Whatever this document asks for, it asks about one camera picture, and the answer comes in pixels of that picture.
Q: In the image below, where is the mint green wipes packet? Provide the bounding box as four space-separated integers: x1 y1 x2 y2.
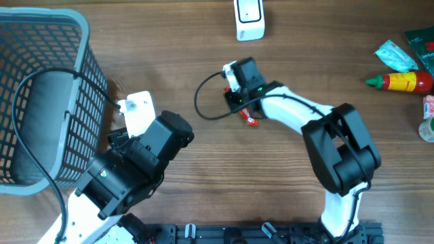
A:
374 40 418 73

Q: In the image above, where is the black left camera cable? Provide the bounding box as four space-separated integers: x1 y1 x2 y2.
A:
11 67 122 244

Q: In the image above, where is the grey plastic mesh basket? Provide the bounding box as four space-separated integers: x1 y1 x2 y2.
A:
1 7 108 195

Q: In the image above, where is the black right camera cable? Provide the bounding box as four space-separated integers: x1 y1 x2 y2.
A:
193 70 372 238

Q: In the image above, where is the black camera cable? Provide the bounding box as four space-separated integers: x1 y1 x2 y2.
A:
11 67 122 244
193 70 372 238

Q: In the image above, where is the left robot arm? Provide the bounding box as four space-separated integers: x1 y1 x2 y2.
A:
40 110 194 243

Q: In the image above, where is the green lid jar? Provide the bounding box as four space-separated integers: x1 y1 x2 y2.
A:
418 117 434 142

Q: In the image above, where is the red white tissue packet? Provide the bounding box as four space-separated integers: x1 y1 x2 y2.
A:
423 95 434 120

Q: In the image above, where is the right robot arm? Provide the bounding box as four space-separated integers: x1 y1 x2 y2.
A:
224 81 381 243

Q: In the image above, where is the red sachet pack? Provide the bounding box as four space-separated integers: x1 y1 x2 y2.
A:
224 87 259 127

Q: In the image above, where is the green 3M gloves packet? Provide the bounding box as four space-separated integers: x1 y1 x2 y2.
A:
404 26 434 76

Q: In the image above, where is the sriracha bottle green cap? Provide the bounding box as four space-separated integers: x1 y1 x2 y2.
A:
365 71 433 93

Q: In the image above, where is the white barcode scanner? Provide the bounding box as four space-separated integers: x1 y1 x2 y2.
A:
233 0 265 41

